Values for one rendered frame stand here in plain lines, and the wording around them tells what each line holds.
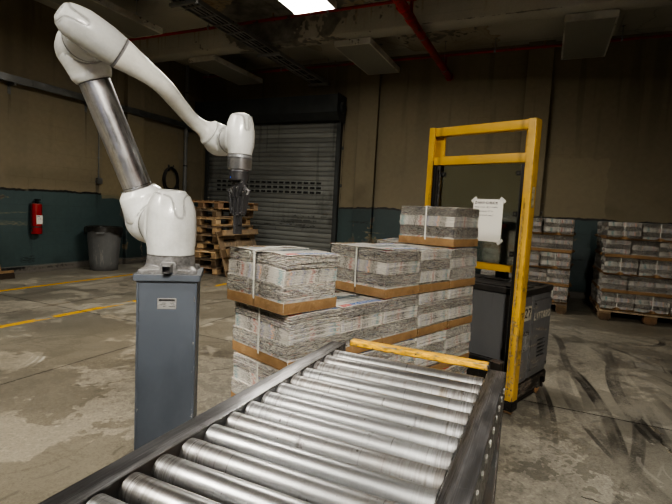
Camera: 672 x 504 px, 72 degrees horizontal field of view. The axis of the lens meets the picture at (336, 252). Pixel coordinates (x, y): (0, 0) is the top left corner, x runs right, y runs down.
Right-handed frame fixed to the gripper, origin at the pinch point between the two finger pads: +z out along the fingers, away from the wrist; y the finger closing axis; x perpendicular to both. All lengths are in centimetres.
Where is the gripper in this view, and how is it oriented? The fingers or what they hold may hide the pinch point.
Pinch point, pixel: (237, 224)
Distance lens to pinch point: 179.1
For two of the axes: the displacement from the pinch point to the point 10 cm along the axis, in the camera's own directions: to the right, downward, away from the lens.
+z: -0.5, 9.9, 0.9
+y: -7.1, -1.0, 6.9
